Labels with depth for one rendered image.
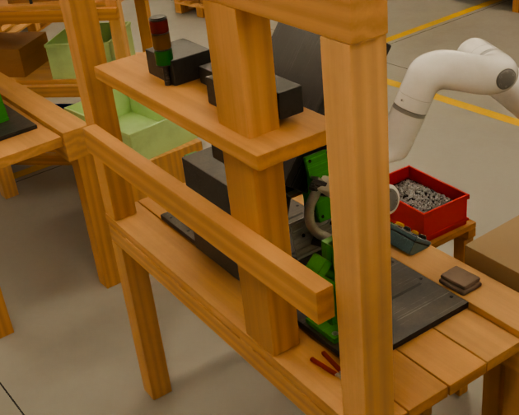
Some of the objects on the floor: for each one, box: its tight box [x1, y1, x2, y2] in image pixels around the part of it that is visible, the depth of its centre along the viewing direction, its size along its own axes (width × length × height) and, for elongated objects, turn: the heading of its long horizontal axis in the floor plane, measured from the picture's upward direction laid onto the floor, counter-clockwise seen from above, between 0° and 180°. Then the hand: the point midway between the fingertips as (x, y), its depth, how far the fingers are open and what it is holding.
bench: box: [105, 183, 519, 415], centre depth 286 cm, size 70×149×88 cm, turn 44°
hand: (319, 188), depth 240 cm, fingers closed on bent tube, 3 cm apart
